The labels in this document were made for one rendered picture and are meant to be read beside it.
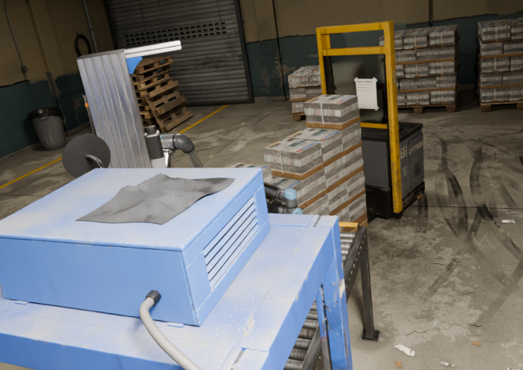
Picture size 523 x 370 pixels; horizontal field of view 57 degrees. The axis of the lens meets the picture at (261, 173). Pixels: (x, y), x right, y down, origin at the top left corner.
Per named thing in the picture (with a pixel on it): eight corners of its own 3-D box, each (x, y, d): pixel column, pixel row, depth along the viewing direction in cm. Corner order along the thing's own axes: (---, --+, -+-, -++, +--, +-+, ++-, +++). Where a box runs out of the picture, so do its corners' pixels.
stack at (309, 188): (233, 295, 386) (215, 201, 358) (317, 233, 464) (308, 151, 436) (269, 311, 361) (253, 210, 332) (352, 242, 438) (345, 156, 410)
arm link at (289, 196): (278, 189, 310) (279, 205, 314) (288, 194, 301) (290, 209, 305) (287, 185, 314) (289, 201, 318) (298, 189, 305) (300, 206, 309)
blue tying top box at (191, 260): (110, 221, 167) (96, 167, 160) (272, 229, 143) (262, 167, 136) (3, 298, 128) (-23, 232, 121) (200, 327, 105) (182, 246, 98)
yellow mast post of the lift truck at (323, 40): (332, 199, 508) (315, 28, 448) (337, 196, 514) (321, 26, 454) (339, 201, 502) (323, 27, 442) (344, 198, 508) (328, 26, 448)
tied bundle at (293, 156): (265, 174, 396) (261, 148, 389) (289, 163, 416) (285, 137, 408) (302, 181, 371) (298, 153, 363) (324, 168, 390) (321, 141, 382)
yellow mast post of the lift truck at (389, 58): (389, 211, 464) (379, 22, 404) (394, 207, 470) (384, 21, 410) (398, 213, 458) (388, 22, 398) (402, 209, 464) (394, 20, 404)
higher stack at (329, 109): (317, 233, 463) (302, 102, 419) (335, 220, 483) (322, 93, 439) (352, 242, 438) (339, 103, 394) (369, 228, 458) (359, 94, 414)
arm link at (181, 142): (191, 128, 342) (212, 172, 378) (176, 130, 345) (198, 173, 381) (187, 141, 335) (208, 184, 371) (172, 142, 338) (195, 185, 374)
